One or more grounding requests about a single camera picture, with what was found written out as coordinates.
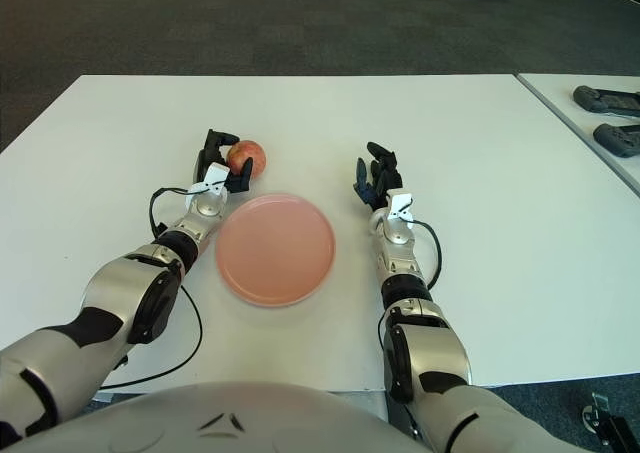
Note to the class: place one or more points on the dark grey game controller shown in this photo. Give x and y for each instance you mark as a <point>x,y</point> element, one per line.
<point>605,100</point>
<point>619,140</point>

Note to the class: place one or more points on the white side table with controllers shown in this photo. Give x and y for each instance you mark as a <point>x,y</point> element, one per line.
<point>575,118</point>

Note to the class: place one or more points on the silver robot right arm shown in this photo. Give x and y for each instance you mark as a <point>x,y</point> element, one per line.
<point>425,353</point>

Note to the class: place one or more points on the black wheeled stand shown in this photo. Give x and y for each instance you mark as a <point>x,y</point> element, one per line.
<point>607,425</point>

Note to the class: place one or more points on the pink round plate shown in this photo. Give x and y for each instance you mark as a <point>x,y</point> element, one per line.
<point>275,250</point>

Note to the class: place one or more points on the red apple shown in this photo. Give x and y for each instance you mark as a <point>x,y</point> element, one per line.
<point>241,150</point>

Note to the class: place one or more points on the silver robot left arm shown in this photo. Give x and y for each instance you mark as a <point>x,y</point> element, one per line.
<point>130,283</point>

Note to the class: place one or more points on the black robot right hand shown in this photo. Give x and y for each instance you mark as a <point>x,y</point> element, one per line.
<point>380,180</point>

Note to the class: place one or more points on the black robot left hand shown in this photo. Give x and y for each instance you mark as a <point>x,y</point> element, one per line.
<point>202,155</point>

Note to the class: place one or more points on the grey robot torso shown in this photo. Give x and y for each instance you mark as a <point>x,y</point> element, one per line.
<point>225,418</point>

